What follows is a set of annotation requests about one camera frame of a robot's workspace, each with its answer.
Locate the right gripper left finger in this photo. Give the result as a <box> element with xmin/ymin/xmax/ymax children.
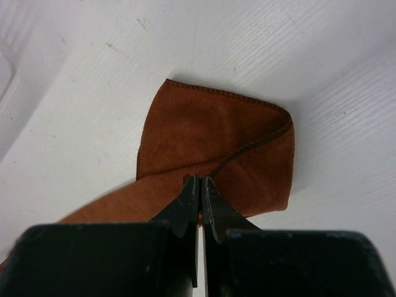
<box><xmin>1</xmin><ymin>176</ymin><xmax>200</xmax><ymax>296</ymax></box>

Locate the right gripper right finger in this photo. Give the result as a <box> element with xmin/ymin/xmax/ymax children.
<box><xmin>201</xmin><ymin>178</ymin><xmax>395</xmax><ymax>296</ymax></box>

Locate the brown towel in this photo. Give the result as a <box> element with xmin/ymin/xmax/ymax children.
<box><xmin>62</xmin><ymin>79</ymin><xmax>295</xmax><ymax>223</ymax></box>

